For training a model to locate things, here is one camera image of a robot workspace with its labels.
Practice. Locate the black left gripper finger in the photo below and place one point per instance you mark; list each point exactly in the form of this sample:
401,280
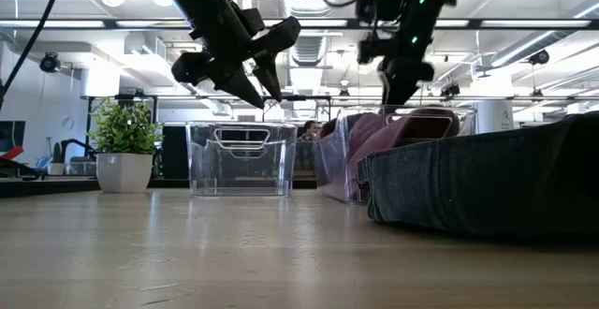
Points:
241,86
272,75

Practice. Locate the dark grey baseball cap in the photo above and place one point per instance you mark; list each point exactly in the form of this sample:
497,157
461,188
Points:
468,187

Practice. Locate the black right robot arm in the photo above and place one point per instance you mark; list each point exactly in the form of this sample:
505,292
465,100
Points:
421,19

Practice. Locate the black hanging spotlight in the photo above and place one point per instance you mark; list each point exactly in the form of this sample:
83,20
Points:
49,62
539,57
369,49

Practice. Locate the person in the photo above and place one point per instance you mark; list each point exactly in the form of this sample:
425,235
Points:
309,131

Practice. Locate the white round column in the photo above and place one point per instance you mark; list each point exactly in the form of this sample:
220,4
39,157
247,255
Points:
493,117

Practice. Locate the clear plastic bin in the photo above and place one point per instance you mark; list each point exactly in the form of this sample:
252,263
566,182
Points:
201,178
332,168

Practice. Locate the green plant in white pot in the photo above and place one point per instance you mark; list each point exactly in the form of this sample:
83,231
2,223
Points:
124,159

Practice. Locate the black arched desk lamp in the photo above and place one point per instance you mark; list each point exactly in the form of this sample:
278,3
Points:
77,145

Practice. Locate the small cactus in white pot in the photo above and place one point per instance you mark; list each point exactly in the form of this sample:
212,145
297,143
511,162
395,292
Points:
56,161

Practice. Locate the dark computer monitor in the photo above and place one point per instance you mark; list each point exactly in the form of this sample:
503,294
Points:
11,136

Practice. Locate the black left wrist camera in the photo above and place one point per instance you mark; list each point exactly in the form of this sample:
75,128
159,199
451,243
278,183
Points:
248,19

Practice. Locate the silver ventilation duct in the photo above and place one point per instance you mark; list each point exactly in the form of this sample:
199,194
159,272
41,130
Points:
538,47

